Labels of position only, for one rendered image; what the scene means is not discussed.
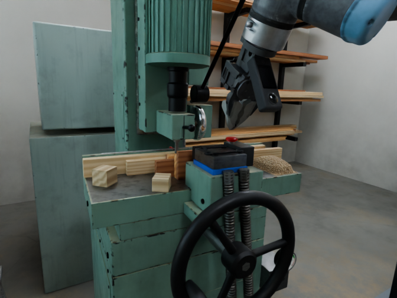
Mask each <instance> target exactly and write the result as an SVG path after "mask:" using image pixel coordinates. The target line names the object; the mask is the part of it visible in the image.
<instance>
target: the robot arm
mask: <svg viewBox="0 0 397 298"><path fill-rule="evenodd" d="M297 19H299V20H302V21H304V22H306V23H308V24H310V25H313V26H315V27H317V28H319V29H321V30H324V31H326V32H328V33H330V34H332V35H335V36H337V37H339V38H342V40H343V41H345V42H347V43H353V44H355V45H358V46H362V45H365V44H367V43H368V42H370V41H371V40H372V38H374V37H375V36H376V35H377V34H378V32H379V31H380V30H381V29H382V28H383V26H384V25H385V24H386V22H387V21H397V0H253V4H252V7H251V9H250V12H249V15H248V18H247V21H246V24H245V27H244V29H243V33H242V36H241V39H240V41H241V42H242V43H243V45H242V48H241V51H240V53H239V57H237V59H235V57H236V56H235V57H234V58H233V60H226V64H225V66H224V69H223V73H222V76H221V78H220V81H221V82H222V83H223V86H224V87H225V88H226V90H230V92H229V93H228V94H227V97H226V100H223V102H222V109H223V111H224V114H225V116H226V123H227V127H228V128H229V130H234V129H235V128H236V127H238V126H239V125H240V124H241V123H243V122H244V121H245V120H247V119H248V117H249V116H251V115H252V114H253V113H254V112H255V111H256V109H257V108H258V110H259V112H276V111H278V110H280V109H282V102H281V98H280V95H279V92H278V87H277V85H276V80H275V76H274V72H273V69H272V65H271V61H270V58H273V57H275V55H276V53H277V51H281V50H283V49H284V47H285V45H286V43H287V41H288V39H289V36H290V34H291V32H292V30H293V27H294V25H295V23H296V21H297ZM266 57H267V58H266ZM225 70H226V71H225Z"/></svg>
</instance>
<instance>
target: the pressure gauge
mask: <svg viewBox="0 0 397 298"><path fill-rule="evenodd" d="M280 250H281V249H280ZM280 250H278V251H277V252H276V254H275V256H274V264H275V265H276V262H277V261H278V257H279V253H280ZM296 260H297V256H296V254H295V253H294V254H293V257H292V261H291V264H290V267H289V269H288V271H289V270H291V269H292V268H293V267H294V265H295V263H296Z"/></svg>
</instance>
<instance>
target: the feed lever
mask: <svg viewBox="0 0 397 298"><path fill-rule="evenodd" d="M245 1H246V0H240V1H239V3H238V5H237V7H236V10H235V12H234V14H233V17H232V19H231V20H230V23H229V25H228V28H227V30H226V32H225V34H224V36H223V38H222V41H221V43H220V45H219V48H218V49H217V52H216V54H215V56H214V59H213V61H212V63H211V65H210V67H209V70H208V72H207V74H206V77H205V78H204V80H203V83H202V85H193V86H192V87H191V90H190V98H191V100H190V103H194V102H195V103H206V102H207V101H208V100H209V97H210V91H209V88H208V86H206V84H207V82H208V80H209V78H210V76H211V73H212V71H213V69H214V67H215V65H216V63H217V61H218V59H219V57H220V54H221V52H222V50H223V48H224V45H225V44H226V41H227V39H228V37H229V35H230V33H231V31H232V29H233V26H234V24H235V22H236V20H237V18H238V16H239V14H240V12H241V10H242V7H243V5H244V3H245Z"/></svg>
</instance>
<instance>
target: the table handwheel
mask: <svg viewBox="0 0 397 298"><path fill-rule="evenodd" d="M246 205H259V206H263V207H265V208H267V209H269V210H271V211H272V212H273V213H274V214H275V216H276V217H277V219H278V221H279V224H280V226H281V232H282V238H281V239H279V240H277V241H274V242H272V243H269V244H266V245H263V246H261V247H258V248H255V249H252V250H250V249H249V248H248V247H247V246H246V245H245V244H244V243H242V242H240V241H232V240H231V239H229V238H228V237H227V236H226V234H225V233H224V232H223V230H222V229H221V227H220V225H219V224H218V223H217V221H216V220H217V219H219V218H220V217H221V216H222V215H224V214H225V213H227V212H229V211H231V210H233V209H236V208H238V207H241V206H246ZM208 227H210V228H211V229H207V228H208ZM202 235H204V236H205V237H206V239H207V240H208V241H209V242H210V243H211V244H212V245H213V246H214V247H215V248H216V249H217V250H218V252H219V253H221V255H222V256H221V261H222V264H223V265H224V266H225V267H226V269H227V270H228V273H227V276H226V278H225V280H224V283H223V285H222V288H221V290H220V293H219V295H218V297H217V298H226V296H227V294H228V292H229V290H230V288H231V286H232V284H233V282H234V280H235V278H237V279H242V278H246V277H248V276H249V275H251V274H252V272H253V271H254V269H255V267H256V262H257V257H259V256H261V255H264V254H266V253H268V252H271V251H273V250H276V249H278V248H281V250H280V253H279V257H278V261H277V262H276V265H275V267H274V269H273V271H272V273H271V275H270V276H269V277H268V279H267V281H266V282H265V283H264V284H263V285H262V287H261V288H260V289H259V290H258V291H257V292H256V293H255V294H253V295H252V296H251V297H250V298H271V297H272V295H273V294H274V293H275V292H276V290H277V289H278V287H279V286H280V285H281V283H282V281H283V279H284V278H285V276H286V274H287V272H288V269H289V267H290V264H291V261H292V257H293V254H294V248H295V229H294V223H293V220H292V218H291V215H290V213H289V211H288V209H287V208H286V207H285V205H284V204H283V203H282V202H281V201H280V200H279V199H277V198H276V197H275V196H272V195H270V194H269V193H265V192H261V191H257V190H244V191H240V192H235V193H232V194H229V195H227V196H225V197H222V198H220V199H219V200H217V201H215V202H214V203H212V204H211V205H209V206H208V207H206V208H205V210H203V211H202V212H201V213H200V214H199V215H198V216H197V217H196V218H195V219H194V221H192V223H191V224H190V225H189V227H188V228H187V229H186V231H185V233H184V234H183V236H182V237H181V239H180V241H179V243H178V246H177V249H176V251H175V254H174V257H173V261H172V265H171V273H170V283H171V291H172V294H173V298H189V295H188V293H187V290H186V287H185V282H186V271H187V265H188V261H189V259H190V255H191V253H192V251H193V249H194V247H195V245H196V243H197V242H198V240H199V239H200V237H201V236H202Z"/></svg>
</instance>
